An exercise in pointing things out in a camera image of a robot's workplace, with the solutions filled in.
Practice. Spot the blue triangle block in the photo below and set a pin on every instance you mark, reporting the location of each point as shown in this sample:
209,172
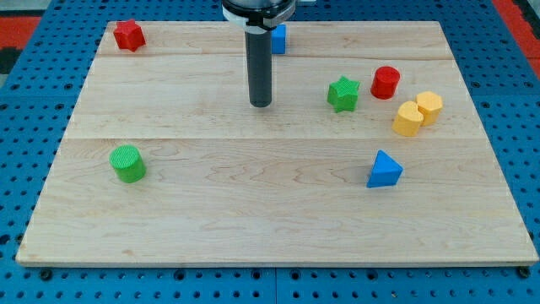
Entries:
385,171

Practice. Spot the yellow hexagon block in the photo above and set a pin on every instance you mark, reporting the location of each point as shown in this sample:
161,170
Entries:
430,105

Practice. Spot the yellow heart block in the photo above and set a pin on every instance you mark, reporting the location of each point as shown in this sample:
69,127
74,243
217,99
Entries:
408,119

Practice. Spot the blue cube block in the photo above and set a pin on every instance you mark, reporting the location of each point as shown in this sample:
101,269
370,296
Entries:
279,35

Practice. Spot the red star block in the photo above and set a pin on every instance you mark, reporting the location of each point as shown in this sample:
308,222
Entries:
129,35

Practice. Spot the green cylinder block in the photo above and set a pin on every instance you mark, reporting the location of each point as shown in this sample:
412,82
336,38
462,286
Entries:
127,163

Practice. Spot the red cylinder block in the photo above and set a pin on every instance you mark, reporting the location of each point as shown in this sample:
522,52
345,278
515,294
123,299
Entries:
385,82

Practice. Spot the black white robot end effector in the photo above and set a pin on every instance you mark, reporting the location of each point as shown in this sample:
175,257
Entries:
258,16

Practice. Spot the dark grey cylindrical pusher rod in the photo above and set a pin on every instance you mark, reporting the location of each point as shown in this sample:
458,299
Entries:
259,68

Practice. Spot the light wooden board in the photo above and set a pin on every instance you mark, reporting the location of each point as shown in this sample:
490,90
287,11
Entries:
231,185

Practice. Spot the green star block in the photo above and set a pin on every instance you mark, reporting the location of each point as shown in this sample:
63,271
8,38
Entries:
343,94

